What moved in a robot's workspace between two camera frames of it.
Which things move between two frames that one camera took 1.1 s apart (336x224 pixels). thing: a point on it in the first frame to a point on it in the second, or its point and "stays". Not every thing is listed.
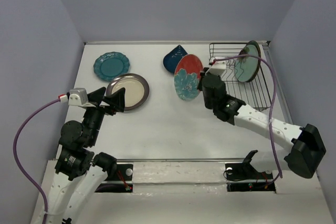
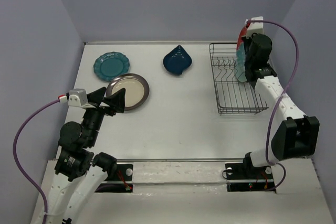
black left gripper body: (94, 116) stays
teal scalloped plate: (110, 65) stays
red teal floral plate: (186, 77) to (240, 46)
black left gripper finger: (96, 96) stays
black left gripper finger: (116, 100) stays
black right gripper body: (208, 104) to (249, 42)
